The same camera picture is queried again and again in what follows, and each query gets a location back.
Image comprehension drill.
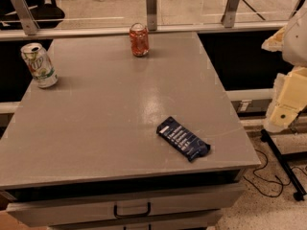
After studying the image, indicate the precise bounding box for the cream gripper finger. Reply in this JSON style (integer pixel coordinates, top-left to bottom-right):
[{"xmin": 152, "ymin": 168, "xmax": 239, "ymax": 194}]
[{"xmin": 264, "ymin": 103, "xmax": 298, "ymax": 132}]

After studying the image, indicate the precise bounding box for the dark blue rxbar wrapper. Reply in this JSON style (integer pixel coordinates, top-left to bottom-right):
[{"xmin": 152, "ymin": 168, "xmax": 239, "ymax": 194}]
[{"xmin": 156, "ymin": 117, "xmax": 211, "ymax": 162}]

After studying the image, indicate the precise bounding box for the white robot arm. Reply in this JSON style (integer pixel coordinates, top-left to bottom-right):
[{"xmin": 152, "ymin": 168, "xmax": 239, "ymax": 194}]
[{"xmin": 261, "ymin": 8, "xmax": 307, "ymax": 133}]

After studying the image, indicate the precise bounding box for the red coke can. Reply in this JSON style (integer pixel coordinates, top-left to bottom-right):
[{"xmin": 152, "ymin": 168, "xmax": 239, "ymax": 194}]
[{"xmin": 130, "ymin": 23, "xmax": 149, "ymax": 57}]

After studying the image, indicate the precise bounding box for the white green 7up can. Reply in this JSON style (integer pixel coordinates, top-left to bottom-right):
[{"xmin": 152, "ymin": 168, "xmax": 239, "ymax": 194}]
[{"xmin": 21, "ymin": 43, "xmax": 58, "ymax": 88}]

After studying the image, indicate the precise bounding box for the black stand leg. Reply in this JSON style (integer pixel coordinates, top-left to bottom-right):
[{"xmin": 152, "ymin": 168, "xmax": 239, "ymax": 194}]
[{"xmin": 261, "ymin": 129, "xmax": 307, "ymax": 201}]

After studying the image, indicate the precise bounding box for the grey lower drawer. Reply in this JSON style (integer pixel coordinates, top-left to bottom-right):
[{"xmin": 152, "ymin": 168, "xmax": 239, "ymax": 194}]
[{"xmin": 48, "ymin": 210, "xmax": 222, "ymax": 230}]

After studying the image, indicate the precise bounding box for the grey drawer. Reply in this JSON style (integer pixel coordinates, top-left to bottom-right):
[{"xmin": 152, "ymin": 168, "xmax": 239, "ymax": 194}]
[
  {"xmin": 48, "ymin": 210, "xmax": 222, "ymax": 230},
  {"xmin": 7, "ymin": 183, "xmax": 245, "ymax": 227}
]

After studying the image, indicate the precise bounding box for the black office chair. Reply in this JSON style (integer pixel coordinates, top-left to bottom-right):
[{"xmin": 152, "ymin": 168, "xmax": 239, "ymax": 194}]
[{"xmin": 0, "ymin": 0, "xmax": 65, "ymax": 30}]

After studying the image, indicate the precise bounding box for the grey upper drawer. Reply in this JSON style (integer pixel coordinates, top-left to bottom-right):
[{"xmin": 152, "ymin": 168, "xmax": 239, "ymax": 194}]
[{"xmin": 7, "ymin": 183, "xmax": 245, "ymax": 227}]

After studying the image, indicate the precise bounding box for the black floor cable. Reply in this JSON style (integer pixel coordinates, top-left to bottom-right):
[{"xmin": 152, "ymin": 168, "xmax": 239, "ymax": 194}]
[{"xmin": 243, "ymin": 149, "xmax": 307, "ymax": 198}]

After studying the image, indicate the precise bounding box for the right metal rail bracket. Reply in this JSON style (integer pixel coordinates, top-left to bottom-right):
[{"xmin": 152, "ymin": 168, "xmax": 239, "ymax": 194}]
[{"xmin": 221, "ymin": 0, "xmax": 240, "ymax": 28}]

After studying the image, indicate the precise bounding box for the metal rail bracket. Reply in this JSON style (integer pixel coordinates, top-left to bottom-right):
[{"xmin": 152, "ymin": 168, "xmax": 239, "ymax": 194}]
[
  {"xmin": 146, "ymin": 0, "xmax": 157, "ymax": 31},
  {"xmin": 221, "ymin": 0, "xmax": 240, "ymax": 28},
  {"xmin": 11, "ymin": 0, "xmax": 39, "ymax": 35}
]

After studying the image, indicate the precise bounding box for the horizontal metal rail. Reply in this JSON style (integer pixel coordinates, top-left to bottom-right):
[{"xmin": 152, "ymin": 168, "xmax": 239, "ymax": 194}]
[{"xmin": 0, "ymin": 21, "xmax": 289, "ymax": 42}]

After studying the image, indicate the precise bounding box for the black drawer handle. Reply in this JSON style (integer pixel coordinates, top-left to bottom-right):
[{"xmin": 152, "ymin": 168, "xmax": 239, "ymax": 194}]
[{"xmin": 113, "ymin": 202, "xmax": 152, "ymax": 219}]

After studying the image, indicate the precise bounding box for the middle metal rail bracket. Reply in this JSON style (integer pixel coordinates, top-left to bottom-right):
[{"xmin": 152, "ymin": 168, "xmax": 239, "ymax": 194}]
[{"xmin": 146, "ymin": 0, "xmax": 157, "ymax": 31}]

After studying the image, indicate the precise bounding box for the left metal rail bracket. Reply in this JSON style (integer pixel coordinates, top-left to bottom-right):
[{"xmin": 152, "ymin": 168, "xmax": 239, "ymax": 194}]
[{"xmin": 11, "ymin": 0, "xmax": 39, "ymax": 35}]

